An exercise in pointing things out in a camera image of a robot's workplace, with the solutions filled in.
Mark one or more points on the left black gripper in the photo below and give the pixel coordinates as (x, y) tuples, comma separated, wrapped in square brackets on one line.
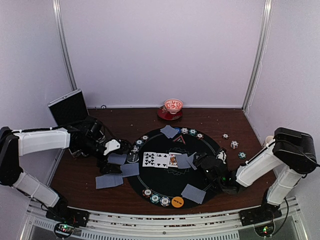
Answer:
[(106, 169)]

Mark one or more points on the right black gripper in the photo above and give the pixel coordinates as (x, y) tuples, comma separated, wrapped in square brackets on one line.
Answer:
[(203, 156)]

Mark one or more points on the face down board card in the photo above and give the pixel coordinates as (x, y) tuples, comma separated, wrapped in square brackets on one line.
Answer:
[(182, 162), (190, 160)]

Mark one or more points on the blue cream poker chip stack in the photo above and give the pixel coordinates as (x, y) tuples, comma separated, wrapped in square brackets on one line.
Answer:
[(234, 144)]

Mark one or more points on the grey playing card deck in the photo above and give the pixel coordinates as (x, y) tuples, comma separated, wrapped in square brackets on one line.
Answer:
[(118, 159)]

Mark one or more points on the green chips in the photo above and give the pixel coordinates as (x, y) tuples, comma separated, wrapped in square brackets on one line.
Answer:
[(139, 142), (155, 198), (192, 132)]

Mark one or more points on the jack of hearts card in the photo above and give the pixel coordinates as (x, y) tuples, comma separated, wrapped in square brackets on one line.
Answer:
[(173, 159)]

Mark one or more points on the red black triangle marker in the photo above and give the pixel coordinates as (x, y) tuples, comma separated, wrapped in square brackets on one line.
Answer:
[(179, 139)]

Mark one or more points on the dropped face down card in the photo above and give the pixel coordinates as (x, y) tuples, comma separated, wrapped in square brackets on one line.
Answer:
[(108, 181)]

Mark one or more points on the grey dealer button disc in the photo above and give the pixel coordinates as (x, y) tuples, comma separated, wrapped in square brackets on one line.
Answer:
[(132, 158)]

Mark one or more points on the orange big blind button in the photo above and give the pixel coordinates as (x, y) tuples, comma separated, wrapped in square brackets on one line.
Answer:
[(177, 202)]

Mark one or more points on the blue small blind button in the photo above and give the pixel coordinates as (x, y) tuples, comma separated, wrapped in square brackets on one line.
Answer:
[(178, 129)]

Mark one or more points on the four of clubs card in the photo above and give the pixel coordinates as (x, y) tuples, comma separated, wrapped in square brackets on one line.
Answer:
[(162, 160)]

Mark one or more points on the single grey playing card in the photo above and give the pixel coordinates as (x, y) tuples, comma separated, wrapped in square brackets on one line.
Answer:
[(169, 131)]

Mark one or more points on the blue patterned card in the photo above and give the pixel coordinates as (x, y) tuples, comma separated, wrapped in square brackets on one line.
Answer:
[(149, 159)]

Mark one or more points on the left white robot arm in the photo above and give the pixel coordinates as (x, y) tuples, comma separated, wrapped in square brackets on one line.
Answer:
[(17, 143)]

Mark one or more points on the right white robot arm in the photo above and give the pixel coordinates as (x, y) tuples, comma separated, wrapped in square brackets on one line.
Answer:
[(293, 149)]

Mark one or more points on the aluminium poker case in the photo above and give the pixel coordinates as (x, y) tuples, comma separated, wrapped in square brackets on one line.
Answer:
[(69, 109)]

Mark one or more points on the black round poker mat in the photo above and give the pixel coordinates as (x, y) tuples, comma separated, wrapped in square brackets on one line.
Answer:
[(170, 182)]

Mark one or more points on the red white patterned bowl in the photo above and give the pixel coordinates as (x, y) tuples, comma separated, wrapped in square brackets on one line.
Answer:
[(173, 105)]

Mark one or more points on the dark red saucer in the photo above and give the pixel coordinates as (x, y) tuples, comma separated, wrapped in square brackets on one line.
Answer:
[(164, 114)]

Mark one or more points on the front aluminium rail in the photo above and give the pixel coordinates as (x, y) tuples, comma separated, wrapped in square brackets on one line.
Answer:
[(225, 225)]

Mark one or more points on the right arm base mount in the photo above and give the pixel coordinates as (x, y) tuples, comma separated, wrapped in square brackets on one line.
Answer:
[(263, 221)]

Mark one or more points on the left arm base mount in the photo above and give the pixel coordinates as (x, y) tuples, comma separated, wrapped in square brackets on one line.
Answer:
[(67, 224)]

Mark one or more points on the right aluminium frame post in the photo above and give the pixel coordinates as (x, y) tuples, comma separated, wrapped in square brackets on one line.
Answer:
[(257, 64)]

